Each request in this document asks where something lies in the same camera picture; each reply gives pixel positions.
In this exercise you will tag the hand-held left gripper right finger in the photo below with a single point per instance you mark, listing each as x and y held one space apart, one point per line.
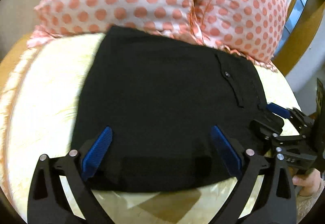
227 152

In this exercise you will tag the wooden framed window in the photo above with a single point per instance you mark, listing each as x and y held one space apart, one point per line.
299 10

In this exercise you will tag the person's right hand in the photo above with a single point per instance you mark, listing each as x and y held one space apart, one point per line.
308 183

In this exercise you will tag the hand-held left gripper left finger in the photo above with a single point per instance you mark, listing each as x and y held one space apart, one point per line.
97 152

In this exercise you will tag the small pink polka dot pillow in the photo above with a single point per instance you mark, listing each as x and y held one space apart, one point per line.
241 15

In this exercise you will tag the person's right forearm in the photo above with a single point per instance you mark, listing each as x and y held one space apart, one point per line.
306 207

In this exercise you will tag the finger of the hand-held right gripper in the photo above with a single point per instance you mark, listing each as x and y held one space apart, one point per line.
279 110
266 126

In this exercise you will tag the black pants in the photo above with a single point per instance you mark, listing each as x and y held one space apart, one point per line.
157 97

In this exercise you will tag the yellow patterned bed sheet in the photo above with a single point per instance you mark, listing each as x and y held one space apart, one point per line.
43 102

